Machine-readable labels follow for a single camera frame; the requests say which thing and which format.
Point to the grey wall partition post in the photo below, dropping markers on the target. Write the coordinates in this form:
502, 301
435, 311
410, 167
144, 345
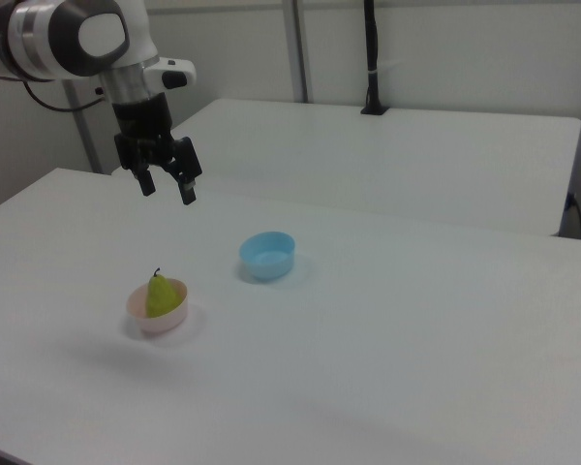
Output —
297, 48

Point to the grey metal frame post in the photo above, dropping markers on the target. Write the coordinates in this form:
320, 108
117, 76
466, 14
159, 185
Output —
80, 126

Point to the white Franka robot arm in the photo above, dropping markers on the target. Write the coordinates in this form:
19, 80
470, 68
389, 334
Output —
53, 34

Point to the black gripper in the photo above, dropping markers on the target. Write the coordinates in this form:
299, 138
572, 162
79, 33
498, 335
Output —
143, 127

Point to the pink plastic bowl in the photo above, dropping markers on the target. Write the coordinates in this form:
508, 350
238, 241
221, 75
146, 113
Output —
162, 315

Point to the blue plastic bowl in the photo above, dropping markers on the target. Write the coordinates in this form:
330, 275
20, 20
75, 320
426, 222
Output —
267, 257

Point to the green pear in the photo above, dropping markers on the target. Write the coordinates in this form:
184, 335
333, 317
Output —
161, 298

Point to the white table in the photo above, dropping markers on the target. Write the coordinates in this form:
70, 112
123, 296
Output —
397, 160

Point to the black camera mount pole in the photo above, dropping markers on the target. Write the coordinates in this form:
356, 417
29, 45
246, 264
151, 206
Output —
372, 53

